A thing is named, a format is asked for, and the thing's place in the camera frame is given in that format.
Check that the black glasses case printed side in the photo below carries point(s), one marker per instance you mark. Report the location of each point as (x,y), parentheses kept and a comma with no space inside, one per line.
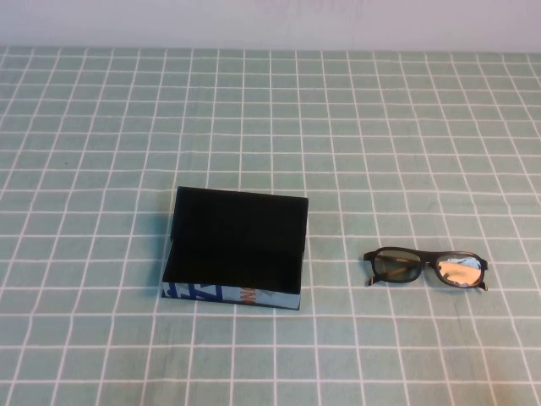
(236,237)

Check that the black framed glasses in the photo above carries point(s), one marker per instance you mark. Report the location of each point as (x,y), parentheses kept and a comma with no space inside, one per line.
(422,253)

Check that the green white grid tablecloth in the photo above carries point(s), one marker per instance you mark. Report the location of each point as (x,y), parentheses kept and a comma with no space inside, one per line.
(84,127)

